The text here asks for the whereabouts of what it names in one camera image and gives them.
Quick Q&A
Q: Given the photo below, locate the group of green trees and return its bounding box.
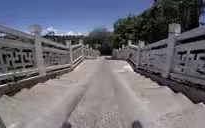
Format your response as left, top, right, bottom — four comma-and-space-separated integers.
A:
41, 0, 205, 56

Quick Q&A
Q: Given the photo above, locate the stone balustrade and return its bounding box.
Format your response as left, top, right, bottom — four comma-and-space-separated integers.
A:
111, 22, 205, 88
0, 22, 101, 89

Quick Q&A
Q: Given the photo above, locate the pale stone bridge path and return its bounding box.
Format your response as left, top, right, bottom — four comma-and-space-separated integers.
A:
0, 55, 205, 128

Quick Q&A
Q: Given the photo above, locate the robot's own part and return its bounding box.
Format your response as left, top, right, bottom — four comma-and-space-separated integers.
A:
61, 121, 73, 128
131, 120, 144, 128

